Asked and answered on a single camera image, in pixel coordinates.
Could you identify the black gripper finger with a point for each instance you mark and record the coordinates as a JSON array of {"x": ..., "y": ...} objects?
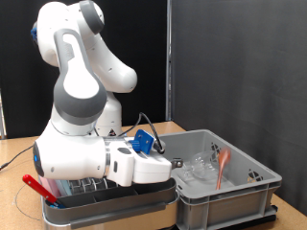
[{"x": 177, "y": 163}]

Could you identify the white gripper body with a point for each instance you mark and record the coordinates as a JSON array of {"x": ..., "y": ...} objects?
[{"x": 153, "y": 171}]

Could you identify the clear wine glass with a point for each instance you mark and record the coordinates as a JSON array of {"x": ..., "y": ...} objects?
[{"x": 201, "y": 166}]

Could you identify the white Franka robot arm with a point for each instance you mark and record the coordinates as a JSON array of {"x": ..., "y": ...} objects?
[{"x": 73, "y": 80}]

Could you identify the grey plastic crate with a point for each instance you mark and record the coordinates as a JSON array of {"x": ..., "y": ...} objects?
[{"x": 224, "y": 204}]

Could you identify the vertical metal pole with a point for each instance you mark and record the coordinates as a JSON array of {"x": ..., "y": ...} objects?
[{"x": 168, "y": 64}]

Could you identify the pink plate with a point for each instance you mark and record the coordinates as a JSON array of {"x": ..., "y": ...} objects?
[{"x": 48, "y": 185}]

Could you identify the grey backdrop curtain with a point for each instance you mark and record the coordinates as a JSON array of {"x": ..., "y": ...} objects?
[{"x": 255, "y": 80}]

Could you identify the black backdrop curtain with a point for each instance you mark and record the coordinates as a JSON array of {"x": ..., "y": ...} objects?
[{"x": 19, "y": 80}]

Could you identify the grey metal frame bar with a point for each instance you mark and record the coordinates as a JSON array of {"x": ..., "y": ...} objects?
[{"x": 2, "y": 121}]

